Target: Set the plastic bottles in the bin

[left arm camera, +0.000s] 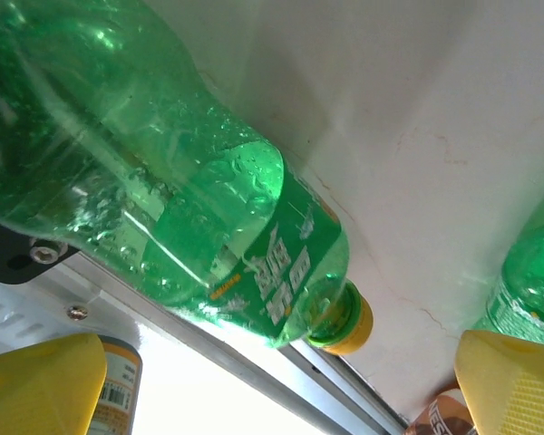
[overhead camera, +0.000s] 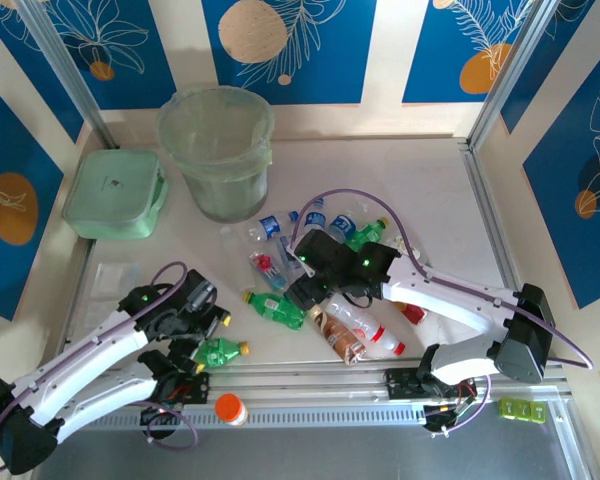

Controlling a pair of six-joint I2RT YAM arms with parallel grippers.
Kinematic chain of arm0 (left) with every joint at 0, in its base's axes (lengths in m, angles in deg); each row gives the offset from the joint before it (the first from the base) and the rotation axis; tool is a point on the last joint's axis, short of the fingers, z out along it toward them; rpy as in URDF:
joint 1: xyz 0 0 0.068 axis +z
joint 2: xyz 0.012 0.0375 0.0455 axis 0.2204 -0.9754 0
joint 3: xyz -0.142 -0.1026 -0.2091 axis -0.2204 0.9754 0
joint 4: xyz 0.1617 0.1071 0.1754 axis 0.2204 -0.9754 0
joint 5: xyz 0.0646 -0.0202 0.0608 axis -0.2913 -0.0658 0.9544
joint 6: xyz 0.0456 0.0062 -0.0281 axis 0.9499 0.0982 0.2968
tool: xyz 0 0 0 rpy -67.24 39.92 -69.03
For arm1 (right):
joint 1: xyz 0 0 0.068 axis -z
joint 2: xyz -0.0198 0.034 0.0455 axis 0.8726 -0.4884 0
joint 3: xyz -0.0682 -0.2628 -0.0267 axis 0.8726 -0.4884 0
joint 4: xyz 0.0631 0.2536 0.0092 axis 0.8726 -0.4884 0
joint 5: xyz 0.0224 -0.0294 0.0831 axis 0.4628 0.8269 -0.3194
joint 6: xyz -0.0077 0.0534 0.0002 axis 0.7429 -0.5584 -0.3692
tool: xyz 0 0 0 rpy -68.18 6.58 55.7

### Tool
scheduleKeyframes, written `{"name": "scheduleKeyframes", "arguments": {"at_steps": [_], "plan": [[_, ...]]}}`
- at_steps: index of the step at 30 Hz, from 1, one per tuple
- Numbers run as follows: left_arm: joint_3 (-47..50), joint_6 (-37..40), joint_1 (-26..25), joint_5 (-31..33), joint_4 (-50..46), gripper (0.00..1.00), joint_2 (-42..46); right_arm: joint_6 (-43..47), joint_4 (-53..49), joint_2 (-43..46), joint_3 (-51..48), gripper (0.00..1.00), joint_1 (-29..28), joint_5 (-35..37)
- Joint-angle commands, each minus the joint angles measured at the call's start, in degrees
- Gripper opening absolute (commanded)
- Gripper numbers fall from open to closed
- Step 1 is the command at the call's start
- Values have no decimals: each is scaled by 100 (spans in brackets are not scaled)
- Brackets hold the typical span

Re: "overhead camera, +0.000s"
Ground green plastic bottle yellow cap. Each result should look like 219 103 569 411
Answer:
242 290 309 331
190 337 252 369
343 217 392 252

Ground crushed bottle blue striped label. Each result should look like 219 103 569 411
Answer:
275 234 301 276

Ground brown label drink bottle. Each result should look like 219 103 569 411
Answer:
307 303 367 367

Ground clear bottle red flower label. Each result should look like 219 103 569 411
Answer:
248 251 289 292

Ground white bottle red cap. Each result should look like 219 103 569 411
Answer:
324 293 407 357

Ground tall clear plastic bottle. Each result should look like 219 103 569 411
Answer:
218 224 255 294

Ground translucent grey waste bin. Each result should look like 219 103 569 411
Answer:
157 85 275 224

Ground green plastic bin liner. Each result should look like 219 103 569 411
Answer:
157 85 275 181

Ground small bag white pieces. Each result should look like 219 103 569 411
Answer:
392 234 434 266

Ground clear plastic bag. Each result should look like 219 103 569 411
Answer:
82 299 119 329
93 260 141 294

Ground white jar orange lid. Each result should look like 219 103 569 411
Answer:
214 393 250 427

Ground black wiring connector block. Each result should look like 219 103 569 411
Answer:
422 402 476 436
139 403 181 427

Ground pale green lunch box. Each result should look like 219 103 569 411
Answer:
61 148 170 240

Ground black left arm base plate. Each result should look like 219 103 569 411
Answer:
177 372 212 405

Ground long aluminium mounting rail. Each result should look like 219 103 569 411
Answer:
54 360 567 407

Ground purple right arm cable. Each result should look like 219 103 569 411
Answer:
289 188 595 439

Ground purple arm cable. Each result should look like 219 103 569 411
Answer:
0 262 201 474
289 188 595 439

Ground aluminium frame rail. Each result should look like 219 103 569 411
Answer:
459 138 531 321
549 394 600 480
62 239 96 346

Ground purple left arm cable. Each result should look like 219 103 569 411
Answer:
0 262 201 474

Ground grey slotted cable duct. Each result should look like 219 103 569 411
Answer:
87 403 427 432

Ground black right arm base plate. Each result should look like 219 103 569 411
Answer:
383 367 424 401

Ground aluminium frame post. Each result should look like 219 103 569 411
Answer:
465 0 566 151
17 0 121 150

